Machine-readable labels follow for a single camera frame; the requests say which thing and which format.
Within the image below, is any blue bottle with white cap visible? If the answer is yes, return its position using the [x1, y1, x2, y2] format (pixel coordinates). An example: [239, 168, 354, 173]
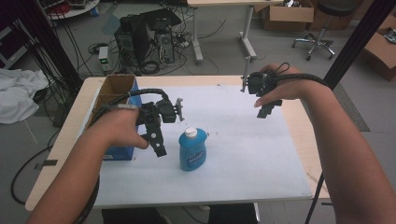
[177, 126, 208, 173]

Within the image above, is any cardboard box with blue sides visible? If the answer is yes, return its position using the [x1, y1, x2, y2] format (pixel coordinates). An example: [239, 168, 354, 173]
[84, 74, 144, 161]

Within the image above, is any open brown cardboard box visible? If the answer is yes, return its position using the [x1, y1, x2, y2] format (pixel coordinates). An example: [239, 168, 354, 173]
[360, 14, 396, 83]

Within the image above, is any white desk with metal legs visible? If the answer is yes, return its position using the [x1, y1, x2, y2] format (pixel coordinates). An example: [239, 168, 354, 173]
[186, 0, 285, 66]

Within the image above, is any large black computer tower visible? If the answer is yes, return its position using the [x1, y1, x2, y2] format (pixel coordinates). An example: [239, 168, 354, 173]
[113, 14, 151, 69]

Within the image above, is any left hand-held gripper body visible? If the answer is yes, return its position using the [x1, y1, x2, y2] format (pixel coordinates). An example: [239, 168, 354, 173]
[137, 97, 186, 140]

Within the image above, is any white cloth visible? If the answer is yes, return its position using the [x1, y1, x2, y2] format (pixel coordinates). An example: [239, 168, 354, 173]
[0, 67, 50, 125]

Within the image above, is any white table mat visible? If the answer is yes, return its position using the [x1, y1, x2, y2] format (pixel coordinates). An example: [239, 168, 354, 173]
[92, 84, 314, 209]

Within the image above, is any person's left hand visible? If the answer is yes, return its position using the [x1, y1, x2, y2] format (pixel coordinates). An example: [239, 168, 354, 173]
[91, 106, 150, 150]

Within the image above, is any person's right hand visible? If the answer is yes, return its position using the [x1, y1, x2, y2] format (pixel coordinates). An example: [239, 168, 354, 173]
[253, 63, 316, 109]

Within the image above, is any white power supply unit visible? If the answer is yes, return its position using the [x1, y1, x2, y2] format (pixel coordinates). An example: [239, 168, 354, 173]
[97, 46, 110, 75]

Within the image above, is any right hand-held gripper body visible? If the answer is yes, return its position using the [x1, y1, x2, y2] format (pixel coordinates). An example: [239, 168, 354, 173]
[240, 56, 278, 98]

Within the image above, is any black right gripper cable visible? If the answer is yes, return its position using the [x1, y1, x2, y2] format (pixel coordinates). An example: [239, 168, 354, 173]
[269, 61, 332, 91]

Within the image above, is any black floor cable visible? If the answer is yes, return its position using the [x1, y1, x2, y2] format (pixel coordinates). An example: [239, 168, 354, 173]
[9, 130, 61, 206]

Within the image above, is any black office stool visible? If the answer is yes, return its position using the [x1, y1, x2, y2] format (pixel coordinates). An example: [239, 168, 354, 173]
[290, 0, 359, 62]

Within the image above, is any round white table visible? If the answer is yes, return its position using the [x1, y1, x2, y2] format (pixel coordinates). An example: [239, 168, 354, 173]
[39, 0, 101, 21]

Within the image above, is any black tape strip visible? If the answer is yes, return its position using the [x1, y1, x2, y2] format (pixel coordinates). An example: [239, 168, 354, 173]
[33, 159, 59, 171]

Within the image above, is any small grey computer tower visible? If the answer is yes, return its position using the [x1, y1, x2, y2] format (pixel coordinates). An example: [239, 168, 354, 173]
[154, 30, 177, 65]

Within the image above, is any black cable bundle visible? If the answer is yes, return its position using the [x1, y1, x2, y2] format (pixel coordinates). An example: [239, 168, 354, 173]
[30, 0, 84, 94]

